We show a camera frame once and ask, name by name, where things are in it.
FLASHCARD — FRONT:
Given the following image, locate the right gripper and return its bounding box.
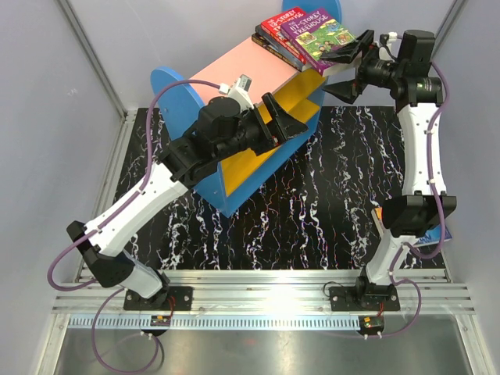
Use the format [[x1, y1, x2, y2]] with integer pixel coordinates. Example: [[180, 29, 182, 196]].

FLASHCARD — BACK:
[[319, 30, 403, 105]]

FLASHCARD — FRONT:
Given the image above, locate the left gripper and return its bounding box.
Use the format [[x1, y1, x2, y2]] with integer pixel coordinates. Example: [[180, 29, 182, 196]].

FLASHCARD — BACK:
[[215, 93, 308, 161]]

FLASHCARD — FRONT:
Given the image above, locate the purple 117-Storey Treehouse book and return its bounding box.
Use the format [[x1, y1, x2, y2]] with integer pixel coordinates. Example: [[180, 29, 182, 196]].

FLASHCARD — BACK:
[[280, 8, 355, 77]]

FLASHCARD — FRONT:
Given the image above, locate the Nineteen Eighty-Four book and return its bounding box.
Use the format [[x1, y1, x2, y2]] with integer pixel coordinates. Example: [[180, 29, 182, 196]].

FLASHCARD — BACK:
[[255, 25, 280, 48]]

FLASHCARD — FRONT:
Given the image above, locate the black blue Treehouse book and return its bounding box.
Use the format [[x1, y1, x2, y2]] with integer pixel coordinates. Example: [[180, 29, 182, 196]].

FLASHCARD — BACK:
[[251, 33, 304, 72]]

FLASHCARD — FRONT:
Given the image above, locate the red 13-Storey Treehouse book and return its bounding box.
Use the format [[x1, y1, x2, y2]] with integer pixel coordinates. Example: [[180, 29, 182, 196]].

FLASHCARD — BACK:
[[260, 6, 309, 66]]

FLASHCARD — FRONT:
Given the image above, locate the blue Jane Eyre book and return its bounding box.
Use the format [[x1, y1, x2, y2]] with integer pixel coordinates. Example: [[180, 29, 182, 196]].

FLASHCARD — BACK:
[[373, 206, 454, 247]]

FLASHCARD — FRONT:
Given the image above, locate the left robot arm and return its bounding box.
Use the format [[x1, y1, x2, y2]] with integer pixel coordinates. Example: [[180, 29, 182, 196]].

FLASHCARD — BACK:
[[66, 93, 308, 310]]

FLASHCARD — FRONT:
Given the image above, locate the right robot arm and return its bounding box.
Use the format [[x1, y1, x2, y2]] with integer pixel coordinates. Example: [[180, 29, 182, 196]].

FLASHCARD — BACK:
[[321, 30, 457, 312]]

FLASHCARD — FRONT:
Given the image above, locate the blue pink yellow bookshelf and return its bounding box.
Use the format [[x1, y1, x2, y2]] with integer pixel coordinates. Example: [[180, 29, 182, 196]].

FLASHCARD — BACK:
[[150, 0, 345, 218]]

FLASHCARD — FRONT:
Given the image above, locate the black marble pattern mat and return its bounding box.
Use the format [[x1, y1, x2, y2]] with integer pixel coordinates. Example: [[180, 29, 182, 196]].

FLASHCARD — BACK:
[[126, 106, 405, 270]]

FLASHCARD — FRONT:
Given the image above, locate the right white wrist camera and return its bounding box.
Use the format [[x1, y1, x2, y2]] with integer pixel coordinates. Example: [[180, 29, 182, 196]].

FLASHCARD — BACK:
[[379, 31, 402, 48]]

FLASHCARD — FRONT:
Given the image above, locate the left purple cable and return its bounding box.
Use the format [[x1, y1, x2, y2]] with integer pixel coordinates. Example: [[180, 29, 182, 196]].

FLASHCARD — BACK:
[[46, 79, 223, 370]]

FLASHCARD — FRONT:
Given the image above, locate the purple cable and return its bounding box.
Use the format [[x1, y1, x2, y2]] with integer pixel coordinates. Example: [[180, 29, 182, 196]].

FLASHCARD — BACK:
[[46, 79, 223, 370], [384, 34, 450, 337]]

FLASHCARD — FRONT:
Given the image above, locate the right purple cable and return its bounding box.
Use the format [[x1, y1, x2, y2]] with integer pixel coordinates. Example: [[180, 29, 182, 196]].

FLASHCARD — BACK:
[[384, 34, 450, 337]]

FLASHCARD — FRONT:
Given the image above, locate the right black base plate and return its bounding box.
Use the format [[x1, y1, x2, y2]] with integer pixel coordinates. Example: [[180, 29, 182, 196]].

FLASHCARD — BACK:
[[328, 285, 401, 312]]

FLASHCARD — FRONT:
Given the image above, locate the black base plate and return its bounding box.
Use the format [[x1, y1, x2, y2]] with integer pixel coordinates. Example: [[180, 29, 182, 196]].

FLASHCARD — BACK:
[[328, 285, 401, 312], [123, 286, 194, 312]]

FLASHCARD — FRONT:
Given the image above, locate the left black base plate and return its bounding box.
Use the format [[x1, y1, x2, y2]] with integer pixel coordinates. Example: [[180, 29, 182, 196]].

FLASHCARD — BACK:
[[123, 286, 194, 312]]

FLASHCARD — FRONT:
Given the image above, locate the aluminium mounting rail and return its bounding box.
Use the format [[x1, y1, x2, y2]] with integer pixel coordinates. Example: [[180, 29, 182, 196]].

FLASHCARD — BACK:
[[52, 268, 476, 317]]

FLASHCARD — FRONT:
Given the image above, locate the white slotted cable duct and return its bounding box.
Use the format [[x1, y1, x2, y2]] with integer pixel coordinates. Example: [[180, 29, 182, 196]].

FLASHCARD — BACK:
[[68, 314, 383, 331]]

